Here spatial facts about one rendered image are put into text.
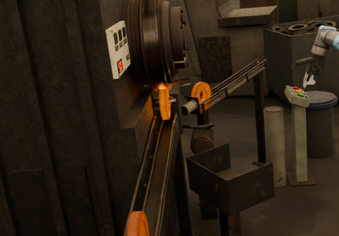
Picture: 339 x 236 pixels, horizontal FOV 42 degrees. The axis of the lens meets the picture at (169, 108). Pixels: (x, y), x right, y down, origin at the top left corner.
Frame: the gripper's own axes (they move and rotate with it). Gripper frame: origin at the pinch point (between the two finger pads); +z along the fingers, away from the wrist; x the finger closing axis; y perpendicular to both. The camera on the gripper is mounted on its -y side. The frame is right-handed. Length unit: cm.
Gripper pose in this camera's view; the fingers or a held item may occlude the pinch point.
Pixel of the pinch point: (303, 85)
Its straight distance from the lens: 275.7
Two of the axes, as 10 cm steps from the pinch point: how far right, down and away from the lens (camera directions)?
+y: 9.7, 2.5, -0.1
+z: -2.3, 9.2, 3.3
